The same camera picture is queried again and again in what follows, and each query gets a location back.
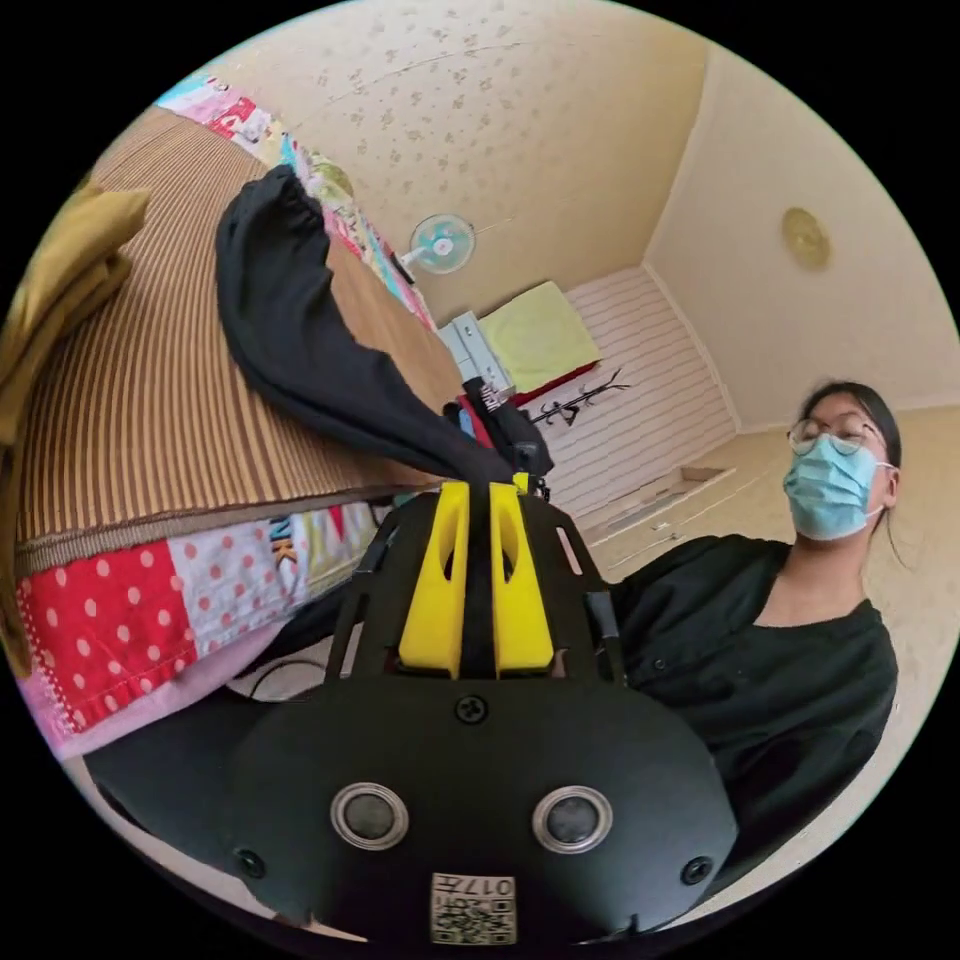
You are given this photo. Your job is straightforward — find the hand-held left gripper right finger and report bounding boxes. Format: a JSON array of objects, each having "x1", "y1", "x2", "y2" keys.
[{"x1": 488, "y1": 484, "x2": 556, "y2": 674}]

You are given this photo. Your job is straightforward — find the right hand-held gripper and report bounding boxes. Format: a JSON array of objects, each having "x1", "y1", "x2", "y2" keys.
[{"x1": 442, "y1": 397, "x2": 556, "y2": 495}]

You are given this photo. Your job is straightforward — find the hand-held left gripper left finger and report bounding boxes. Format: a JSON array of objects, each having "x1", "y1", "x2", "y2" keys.
[{"x1": 398, "y1": 482, "x2": 471, "y2": 678}]

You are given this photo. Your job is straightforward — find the black pants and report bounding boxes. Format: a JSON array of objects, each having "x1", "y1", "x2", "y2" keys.
[{"x1": 215, "y1": 164, "x2": 520, "y2": 490}]

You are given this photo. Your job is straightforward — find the black coat rack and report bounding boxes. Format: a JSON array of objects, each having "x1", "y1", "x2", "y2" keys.
[{"x1": 523, "y1": 366, "x2": 633, "y2": 429}]

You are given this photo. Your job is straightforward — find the white cupboard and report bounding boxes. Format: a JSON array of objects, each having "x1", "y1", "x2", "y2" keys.
[{"x1": 437, "y1": 280, "x2": 603, "y2": 411}]

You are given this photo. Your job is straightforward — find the person's body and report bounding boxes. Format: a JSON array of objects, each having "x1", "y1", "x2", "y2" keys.
[{"x1": 83, "y1": 380, "x2": 903, "y2": 925}]

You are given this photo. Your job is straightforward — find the bed with striped woven mat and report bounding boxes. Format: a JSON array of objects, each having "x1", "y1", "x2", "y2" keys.
[{"x1": 13, "y1": 71, "x2": 468, "y2": 760}]

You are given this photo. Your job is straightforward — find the round golden ceiling lamp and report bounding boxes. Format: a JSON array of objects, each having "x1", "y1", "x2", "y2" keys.
[{"x1": 781, "y1": 206, "x2": 832, "y2": 271}]

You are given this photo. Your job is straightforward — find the white wall fan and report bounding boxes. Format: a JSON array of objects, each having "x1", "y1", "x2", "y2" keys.
[{"x1": 399, "y1": 212, "x2": 478, "y2": 277}]

